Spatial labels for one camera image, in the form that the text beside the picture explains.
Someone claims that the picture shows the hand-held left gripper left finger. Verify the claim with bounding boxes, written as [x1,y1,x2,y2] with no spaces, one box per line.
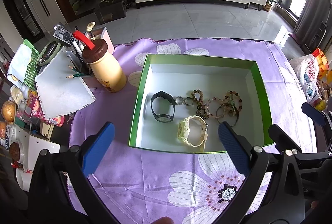
[28,122,117,224]

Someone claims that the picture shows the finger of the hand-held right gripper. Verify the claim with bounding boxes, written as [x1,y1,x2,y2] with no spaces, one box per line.
[301,102,332,136]
[268,124,302,155]

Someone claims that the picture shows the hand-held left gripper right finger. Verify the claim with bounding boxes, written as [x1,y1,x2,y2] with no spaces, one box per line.
[207,122,306,224]

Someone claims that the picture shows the silver bangle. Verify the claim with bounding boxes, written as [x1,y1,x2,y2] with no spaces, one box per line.
[216,106,239,127]

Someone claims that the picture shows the brown agate bead bracelet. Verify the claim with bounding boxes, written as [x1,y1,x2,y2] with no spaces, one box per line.
[190,89,210,120]

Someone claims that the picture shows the pink small bead bracelet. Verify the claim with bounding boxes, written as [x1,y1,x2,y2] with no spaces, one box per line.
[211,90,243,113]

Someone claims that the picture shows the black wrist watch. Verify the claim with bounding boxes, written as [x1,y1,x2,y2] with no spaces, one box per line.
[150,91,176,123]

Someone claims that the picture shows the green cardboard box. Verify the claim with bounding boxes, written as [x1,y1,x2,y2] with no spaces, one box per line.
[128,53,273,154]

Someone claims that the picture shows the person's left hand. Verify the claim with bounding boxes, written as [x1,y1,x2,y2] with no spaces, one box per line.
[152,216,175,224]

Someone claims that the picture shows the printed plastic bag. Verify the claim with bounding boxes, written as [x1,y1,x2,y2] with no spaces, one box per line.
[289,54,323,104]

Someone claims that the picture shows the yellow red toy box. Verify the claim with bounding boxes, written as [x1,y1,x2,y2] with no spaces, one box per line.
[311,48,332,79]

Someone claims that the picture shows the cream wrist watch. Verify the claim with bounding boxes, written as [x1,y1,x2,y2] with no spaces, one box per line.
[177,115,209,147]

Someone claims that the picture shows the purple floral tablecloth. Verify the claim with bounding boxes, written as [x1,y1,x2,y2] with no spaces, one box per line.
[67,38,318,224]

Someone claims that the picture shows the cream bottle brown lid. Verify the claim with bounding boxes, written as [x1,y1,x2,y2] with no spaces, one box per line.
[81,39,127,93]

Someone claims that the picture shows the white cup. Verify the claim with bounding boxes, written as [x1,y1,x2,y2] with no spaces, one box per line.
[16,168,33,191]

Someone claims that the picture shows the grey pen holder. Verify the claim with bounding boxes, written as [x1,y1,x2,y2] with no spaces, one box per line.
[66,43,92,77]

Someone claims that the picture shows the round bread bun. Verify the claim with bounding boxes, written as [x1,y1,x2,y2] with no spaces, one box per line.
[1,100,17,122]

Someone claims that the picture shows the dark curtain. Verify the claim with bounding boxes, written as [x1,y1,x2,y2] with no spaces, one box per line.
[293,0,332,46]

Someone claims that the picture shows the pink box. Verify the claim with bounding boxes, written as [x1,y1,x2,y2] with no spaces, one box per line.
[91,27,115,55]

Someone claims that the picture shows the green tissue pack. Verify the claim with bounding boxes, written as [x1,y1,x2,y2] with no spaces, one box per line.
[7,39,40,91]

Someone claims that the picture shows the small potted plant yellow pot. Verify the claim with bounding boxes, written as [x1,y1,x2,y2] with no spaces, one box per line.
[263,0,278,12]

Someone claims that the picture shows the grey remote control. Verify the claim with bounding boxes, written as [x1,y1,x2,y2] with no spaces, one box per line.
[53,25,74,46]

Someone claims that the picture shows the cream figure pen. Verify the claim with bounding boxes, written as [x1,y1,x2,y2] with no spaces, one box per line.
[86,21,96,38]

